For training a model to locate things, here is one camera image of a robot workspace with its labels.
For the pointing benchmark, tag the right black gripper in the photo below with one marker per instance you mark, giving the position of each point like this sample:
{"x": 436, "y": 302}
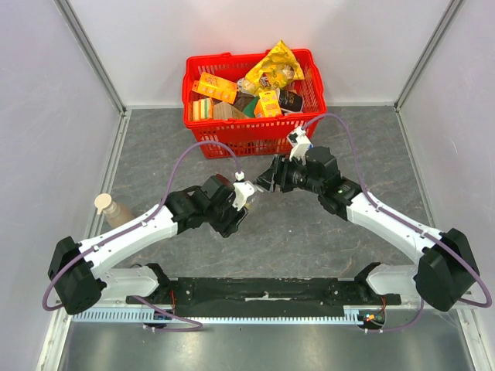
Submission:
{"x": 279, "y": 174}

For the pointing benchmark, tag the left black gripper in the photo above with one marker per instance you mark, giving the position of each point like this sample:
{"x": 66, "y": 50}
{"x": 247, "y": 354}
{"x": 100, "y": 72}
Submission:
{"x": 231, "y": 224}

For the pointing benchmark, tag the clear plastic bottle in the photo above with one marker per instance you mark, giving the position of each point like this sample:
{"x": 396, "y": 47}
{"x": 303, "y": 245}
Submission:
{"x": 254, "y": 200}

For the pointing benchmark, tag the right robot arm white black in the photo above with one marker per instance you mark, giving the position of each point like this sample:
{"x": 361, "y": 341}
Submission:
{"x": 443, "y": 267}

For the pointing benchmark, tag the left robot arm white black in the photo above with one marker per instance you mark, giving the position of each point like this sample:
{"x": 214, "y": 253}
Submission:
{"x": 78, "y": 271}

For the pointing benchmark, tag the beige bottle round cap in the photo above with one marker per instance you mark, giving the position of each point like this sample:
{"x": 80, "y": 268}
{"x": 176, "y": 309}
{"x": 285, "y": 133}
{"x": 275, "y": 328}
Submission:
{"x": 116, "y": 214}

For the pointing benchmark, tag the red plastic shopping basket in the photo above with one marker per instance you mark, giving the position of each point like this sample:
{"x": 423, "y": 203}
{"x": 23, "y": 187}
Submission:
{"x": 236, "y": 124}

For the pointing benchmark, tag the green package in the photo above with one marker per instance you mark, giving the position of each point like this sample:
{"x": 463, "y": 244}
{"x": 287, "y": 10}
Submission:
{"x": 250, "y": 108}

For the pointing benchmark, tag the orange box right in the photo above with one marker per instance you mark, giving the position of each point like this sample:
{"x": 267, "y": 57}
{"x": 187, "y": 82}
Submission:
{"x": 267, "y": 105}

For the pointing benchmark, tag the orange box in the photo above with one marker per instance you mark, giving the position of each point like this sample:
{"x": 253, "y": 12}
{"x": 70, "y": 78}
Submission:
{"x": 267, "y": 105}
{"x": 215, "y": 87}

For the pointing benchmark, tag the wooden block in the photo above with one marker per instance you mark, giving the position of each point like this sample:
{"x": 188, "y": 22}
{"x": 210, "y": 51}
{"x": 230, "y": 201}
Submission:
{"x": 225, "y": 111}

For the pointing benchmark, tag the striped sponge pack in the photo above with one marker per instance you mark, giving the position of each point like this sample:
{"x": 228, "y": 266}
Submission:
{"x": 203, "y": 109}

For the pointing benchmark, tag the clear wrapped snack pack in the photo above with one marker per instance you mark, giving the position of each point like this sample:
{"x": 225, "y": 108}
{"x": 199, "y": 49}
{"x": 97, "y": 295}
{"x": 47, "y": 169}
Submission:
{"x": 246, "y": 86}

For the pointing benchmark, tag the orange box left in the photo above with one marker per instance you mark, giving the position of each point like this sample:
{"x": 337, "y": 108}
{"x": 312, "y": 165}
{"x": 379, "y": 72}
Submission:
{"x": 215, "y": 87}

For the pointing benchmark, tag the yellow snack bag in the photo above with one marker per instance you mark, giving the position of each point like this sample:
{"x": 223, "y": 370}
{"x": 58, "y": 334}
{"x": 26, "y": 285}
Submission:
{"x": 276, "y": 70}

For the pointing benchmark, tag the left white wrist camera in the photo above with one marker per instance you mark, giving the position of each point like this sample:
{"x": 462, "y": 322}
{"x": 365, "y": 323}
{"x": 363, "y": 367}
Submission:
{"x": 245, "y": 192}

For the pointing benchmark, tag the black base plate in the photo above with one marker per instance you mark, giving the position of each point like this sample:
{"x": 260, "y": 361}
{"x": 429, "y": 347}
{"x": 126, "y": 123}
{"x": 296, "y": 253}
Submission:
{"x": 265, "y": 297}

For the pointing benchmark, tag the white cable duct rail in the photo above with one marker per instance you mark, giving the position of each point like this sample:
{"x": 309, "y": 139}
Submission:
{"x": 149, "y": 316}

